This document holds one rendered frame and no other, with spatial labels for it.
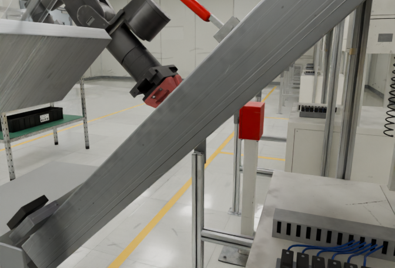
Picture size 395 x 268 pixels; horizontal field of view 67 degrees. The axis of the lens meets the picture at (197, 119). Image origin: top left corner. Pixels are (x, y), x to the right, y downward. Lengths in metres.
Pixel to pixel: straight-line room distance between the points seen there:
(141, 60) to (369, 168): 1.54
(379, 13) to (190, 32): 8.32
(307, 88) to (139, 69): 4.56
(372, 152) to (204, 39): 8.17
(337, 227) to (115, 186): 0.48
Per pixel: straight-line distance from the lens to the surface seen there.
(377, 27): 1.77
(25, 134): 2.81
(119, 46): 0.57
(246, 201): 1.54
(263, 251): 0.68
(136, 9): 0.58
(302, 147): 1.83
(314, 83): 4.98
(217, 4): 9.58
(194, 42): 9.73
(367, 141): 1.84
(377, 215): 0.90
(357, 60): 1.01
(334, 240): 0.72
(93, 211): 0.44
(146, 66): 0.55
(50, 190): 1.05
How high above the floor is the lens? 1.02
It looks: 13 degrees down
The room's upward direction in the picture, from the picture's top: straight up
